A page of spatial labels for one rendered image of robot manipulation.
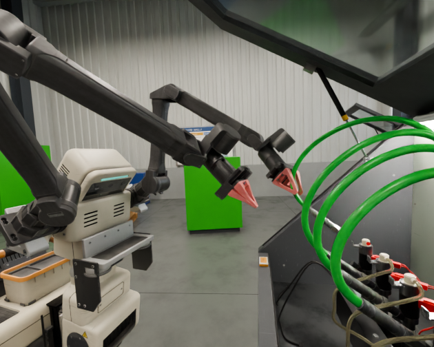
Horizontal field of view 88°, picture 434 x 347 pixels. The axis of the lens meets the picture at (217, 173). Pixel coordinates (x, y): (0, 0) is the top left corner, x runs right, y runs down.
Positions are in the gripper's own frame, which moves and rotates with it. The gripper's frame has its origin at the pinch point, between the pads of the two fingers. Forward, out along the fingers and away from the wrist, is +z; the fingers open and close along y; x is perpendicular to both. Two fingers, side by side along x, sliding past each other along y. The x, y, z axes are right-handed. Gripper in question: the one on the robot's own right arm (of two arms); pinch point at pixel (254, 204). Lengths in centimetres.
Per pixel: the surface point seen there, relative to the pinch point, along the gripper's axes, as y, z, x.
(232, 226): -167, -12, 294
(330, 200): 15.3, 8.9, -12.3
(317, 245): 8.1, 13.2, -12.8
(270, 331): -14.9, 22.7, -8.2
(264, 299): -17.5, 20.0, 2.1
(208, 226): -191, -39, 274
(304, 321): -19.5, 34.8, 14.0
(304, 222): 7.6, 10.0, -5.3
